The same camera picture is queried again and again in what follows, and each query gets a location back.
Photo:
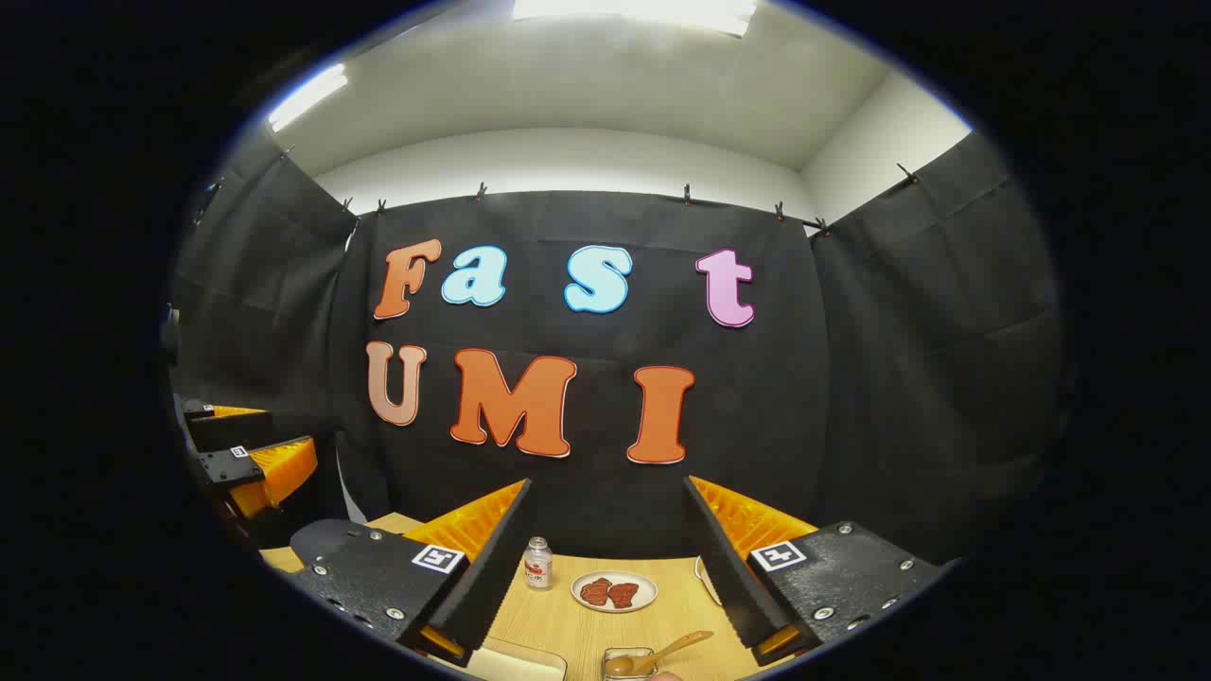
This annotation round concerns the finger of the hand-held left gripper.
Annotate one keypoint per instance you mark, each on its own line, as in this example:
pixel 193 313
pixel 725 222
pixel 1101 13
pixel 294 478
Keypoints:
pixel 222 468
pixel 227 430

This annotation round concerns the white rice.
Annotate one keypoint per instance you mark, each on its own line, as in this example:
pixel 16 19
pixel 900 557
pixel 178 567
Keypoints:
pixel 516 667

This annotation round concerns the red meat piece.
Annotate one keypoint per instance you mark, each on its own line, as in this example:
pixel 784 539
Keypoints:
pixel 624 596
pixel 595 592

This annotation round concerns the clear plastic rice container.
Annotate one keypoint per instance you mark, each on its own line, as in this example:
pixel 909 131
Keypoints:
pixel 530 643

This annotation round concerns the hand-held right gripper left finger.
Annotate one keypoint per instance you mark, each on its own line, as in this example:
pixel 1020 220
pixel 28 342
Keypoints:
pixel 492 577

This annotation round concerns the wooden spoon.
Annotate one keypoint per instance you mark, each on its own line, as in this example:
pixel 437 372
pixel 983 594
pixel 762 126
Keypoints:
pixel 681 645

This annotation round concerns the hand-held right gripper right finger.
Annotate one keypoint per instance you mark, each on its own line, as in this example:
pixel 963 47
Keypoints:
pixel 728 577

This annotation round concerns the ceiling light panel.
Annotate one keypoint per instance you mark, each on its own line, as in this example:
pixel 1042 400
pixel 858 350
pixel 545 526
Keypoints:
pixel 307 97
pixel 634 11

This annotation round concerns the clear drink bottle red label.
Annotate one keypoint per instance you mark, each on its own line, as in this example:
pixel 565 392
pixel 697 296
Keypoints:
pixel 538 567

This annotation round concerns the white round plate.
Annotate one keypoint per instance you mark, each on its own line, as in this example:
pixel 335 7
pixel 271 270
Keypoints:
pixel 648 594

